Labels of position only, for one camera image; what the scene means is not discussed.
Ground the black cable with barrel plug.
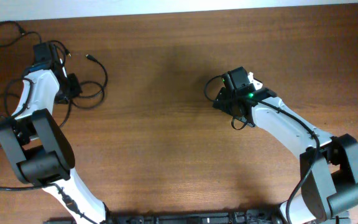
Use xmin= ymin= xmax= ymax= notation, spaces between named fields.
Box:
xmin=57 ymin=54 xmax=109 ymax=130

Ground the black thin usb cable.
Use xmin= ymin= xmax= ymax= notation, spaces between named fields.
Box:
xmin=0 ymin=20 xmax=72 ymax=68

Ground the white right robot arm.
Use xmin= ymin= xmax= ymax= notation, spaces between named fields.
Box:
xmin=212 ymin=67 xmax=358 ymax=223

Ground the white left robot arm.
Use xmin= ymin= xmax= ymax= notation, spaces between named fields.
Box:
xmin=0 ymin=42 xmax=112 ymax=223

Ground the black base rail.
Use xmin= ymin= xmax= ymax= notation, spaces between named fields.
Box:
xmin=42 ymin=208 xmax=284 ymax=224

